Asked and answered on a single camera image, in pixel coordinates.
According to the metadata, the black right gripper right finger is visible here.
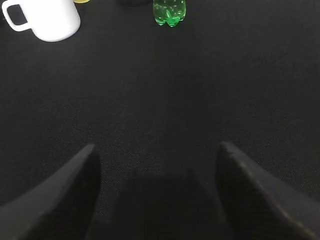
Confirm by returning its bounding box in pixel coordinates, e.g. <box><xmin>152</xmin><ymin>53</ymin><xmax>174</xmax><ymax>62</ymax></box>
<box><xmin>215</xmin><ymin>142</ymin><xmax>320</xmax><ymax>240</ymax></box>

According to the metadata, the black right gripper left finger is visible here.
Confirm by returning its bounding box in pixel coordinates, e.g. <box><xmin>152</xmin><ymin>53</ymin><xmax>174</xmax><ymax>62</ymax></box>
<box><xmin>0</xmin><ymin>144</ymin><xmax>101</xmax><ymax>240</ymax></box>

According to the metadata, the green plastic soda bottle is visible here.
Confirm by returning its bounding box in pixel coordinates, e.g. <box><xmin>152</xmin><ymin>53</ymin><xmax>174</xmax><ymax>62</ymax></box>
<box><xmin>152</xmin><ymin>0</ymin><xmax>187</xmax><ymax>27</ymax></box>

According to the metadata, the yellow paper cup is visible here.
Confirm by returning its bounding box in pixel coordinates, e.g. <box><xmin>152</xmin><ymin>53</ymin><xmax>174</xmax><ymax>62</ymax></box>
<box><xmin>73</xmin><ymin>0</ymin><xmax>90</xmax><ymax>4</ymax></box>

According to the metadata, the white ceramic mug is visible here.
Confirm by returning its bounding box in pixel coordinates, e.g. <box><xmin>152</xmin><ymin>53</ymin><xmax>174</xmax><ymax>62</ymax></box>
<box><xmin>1</xmin><ymin>0</ymin><xmax>81</xmax><ymax>42</ymax></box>

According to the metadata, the black ceramic mug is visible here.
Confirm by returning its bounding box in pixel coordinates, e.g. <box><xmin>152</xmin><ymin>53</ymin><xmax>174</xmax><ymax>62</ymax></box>
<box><xmin>116</xmin><ymin>0</ymin><xmax>151</xmax><ymax>8</ymax></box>

